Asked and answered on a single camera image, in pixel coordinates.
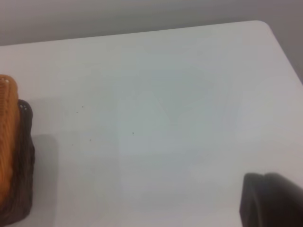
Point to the orange wicker basket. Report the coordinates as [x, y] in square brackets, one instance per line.
[8, 142]

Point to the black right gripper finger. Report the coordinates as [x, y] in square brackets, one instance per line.
[272, 203]

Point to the dark brown wicker basket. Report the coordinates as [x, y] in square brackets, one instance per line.
[24, 165]

